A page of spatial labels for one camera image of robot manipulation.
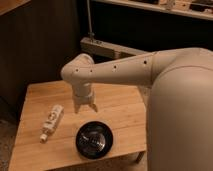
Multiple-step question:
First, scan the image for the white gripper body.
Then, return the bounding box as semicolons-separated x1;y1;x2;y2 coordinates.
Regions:
72;83;94;106

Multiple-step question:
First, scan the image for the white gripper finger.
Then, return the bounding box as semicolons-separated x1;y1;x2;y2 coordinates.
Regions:
74;104;81;114
90;104;98;112

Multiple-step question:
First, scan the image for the white plastic bottle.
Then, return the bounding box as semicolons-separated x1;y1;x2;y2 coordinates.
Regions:
40;105;64;143

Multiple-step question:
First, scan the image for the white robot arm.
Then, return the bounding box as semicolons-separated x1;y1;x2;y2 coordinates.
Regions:
61;47;213;171

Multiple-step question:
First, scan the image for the black ceramic bowl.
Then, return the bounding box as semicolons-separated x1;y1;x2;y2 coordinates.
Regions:
75;121;113;159

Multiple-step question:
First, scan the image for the grey metal beam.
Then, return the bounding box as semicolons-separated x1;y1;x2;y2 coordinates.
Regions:
80;37;145;59

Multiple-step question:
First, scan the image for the metal pole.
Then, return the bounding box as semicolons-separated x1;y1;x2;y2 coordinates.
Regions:
86;0;94;42

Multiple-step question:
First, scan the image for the wooden shelf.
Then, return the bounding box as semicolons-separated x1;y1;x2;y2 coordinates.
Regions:
94;0;213;21

